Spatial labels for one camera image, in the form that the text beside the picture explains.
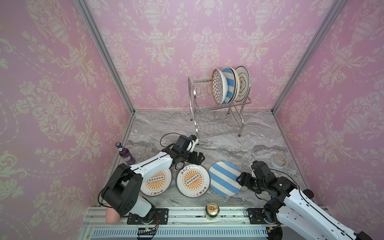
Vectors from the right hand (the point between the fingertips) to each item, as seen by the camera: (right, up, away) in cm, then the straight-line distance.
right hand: (240, 181), depth 80 cm
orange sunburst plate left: (-46, -3, +5) cm, 46 cm away
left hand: (-22, +12, +6) cm, 26 cm away
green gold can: (-17, -8, -13) cm, 22 cm away
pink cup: (-64, -13, -9) cm, 66 cm away
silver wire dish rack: (-12, +34, +35) cm, 51 cm away
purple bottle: (-64, +14, +4) cm, 65 cm away
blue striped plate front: (-8, -1, +7) cm, 11 cm away
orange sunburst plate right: (-26, -2, +5) cm, 26 cm away
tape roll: (+29, +8, +14) cm, 33 cm away
